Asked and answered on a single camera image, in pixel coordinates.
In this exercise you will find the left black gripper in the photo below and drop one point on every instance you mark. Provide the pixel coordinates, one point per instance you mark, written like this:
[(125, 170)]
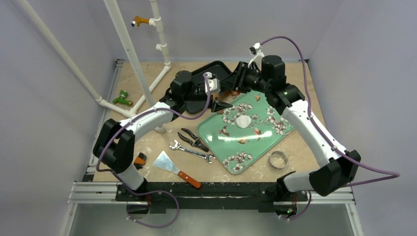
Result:
[(216, 105)]

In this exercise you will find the green floral tray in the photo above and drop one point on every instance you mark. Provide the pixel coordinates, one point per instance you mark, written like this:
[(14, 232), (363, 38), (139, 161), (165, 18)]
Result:
[(238, 148)]

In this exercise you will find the white dough ball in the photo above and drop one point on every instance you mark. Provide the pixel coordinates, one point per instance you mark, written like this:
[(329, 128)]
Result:
[(243, 121)]

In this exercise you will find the orange black small tool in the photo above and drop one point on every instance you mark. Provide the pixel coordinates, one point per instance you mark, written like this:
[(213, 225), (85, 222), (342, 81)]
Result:
[(140, 161)]

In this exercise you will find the aluminium rail frame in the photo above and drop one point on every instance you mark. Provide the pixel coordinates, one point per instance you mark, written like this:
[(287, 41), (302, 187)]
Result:
[(92, 192)]

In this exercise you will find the green plastic faucet tap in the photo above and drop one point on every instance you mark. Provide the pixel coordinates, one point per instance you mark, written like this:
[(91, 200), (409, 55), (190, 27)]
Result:
[(122, 99)]

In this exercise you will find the silver open-end wrench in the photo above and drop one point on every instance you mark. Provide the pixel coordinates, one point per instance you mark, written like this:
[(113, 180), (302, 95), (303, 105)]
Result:
[(175, 145)]

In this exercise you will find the metal scraper wooden handle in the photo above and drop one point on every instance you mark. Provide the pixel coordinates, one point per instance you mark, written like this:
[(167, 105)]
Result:
[(165, 163)]

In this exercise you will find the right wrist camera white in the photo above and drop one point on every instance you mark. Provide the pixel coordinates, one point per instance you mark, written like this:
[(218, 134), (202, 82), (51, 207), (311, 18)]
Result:
[(257, 54)]

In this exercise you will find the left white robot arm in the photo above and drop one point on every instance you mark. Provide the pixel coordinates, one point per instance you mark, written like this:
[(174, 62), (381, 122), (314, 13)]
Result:
[(115, 144)]

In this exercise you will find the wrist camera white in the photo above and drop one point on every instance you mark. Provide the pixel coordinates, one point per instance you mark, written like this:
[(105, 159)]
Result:
[(257, 54), (212, 83)]

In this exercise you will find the black handled pliers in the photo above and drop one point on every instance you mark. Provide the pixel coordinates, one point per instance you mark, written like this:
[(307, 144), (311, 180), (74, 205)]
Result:
[(194, 140)]

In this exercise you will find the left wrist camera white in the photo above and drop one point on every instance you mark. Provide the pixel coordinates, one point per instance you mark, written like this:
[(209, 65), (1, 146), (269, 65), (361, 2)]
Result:
[(212, 83)]

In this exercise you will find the wooden dough roller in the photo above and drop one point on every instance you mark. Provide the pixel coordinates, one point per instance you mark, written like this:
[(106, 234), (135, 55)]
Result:
[(229, 95)]

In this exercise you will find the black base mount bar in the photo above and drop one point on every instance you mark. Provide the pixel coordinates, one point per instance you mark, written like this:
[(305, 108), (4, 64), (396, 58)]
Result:
[(260, 196)]

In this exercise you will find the black plastic tray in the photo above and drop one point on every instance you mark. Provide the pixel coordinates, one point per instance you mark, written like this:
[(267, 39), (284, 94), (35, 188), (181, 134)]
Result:
[(187, 90)]

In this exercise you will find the orange faucet tap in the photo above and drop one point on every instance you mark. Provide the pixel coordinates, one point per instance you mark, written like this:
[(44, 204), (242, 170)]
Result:
[(137, 21)]

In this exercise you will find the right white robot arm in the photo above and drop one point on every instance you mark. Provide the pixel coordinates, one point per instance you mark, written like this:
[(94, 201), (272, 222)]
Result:
[(337, 165)]

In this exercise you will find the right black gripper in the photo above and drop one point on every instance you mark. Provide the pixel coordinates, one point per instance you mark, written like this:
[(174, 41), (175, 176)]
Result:
[(239, 77)]

